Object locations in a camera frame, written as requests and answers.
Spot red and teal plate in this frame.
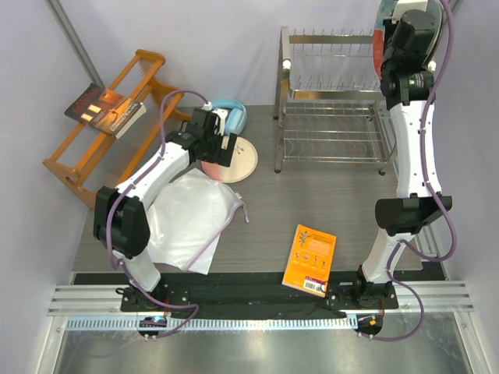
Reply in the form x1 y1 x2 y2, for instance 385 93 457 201
372 0 396 78

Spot pink and cream plate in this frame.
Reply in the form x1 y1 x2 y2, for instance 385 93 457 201
201 136 258 183

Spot light teal plate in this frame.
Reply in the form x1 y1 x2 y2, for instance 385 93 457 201
426 0 444 61

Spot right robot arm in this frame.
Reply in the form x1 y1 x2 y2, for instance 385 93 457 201
352 1 452 309

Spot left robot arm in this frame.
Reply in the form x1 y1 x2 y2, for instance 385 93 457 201
93 105 237 311

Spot stainless steel dish rack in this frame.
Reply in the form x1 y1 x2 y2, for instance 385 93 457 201
273 26 396 175

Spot orange wooden rack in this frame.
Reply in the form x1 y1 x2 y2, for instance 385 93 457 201
43 49 190 210

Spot light blue headphones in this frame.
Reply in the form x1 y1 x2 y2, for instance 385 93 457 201
211 99 247 136

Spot clear zip pouch purple trim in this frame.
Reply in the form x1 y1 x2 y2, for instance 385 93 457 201
147 168 248 275

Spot dark paperback book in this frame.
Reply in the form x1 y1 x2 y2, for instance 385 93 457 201
64 83 147 139

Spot orange paperback book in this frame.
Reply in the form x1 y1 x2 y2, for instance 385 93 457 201
281 224 337 298

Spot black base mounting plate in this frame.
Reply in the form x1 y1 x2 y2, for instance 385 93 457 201
115 282 399 313

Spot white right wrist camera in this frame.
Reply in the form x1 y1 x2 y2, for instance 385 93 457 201
391 0 428 23

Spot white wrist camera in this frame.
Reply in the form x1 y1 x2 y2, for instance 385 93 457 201
202 100 231 135
391 0 428 23

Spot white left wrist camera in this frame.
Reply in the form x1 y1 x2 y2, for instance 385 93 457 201
202 100 231 135

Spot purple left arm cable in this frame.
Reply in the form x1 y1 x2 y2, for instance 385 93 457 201
106 90 214 338

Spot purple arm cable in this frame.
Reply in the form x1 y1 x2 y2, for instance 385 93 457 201
106 90 214 338
358 0 457 343

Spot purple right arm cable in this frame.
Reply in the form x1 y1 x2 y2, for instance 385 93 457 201
358 0 457 343

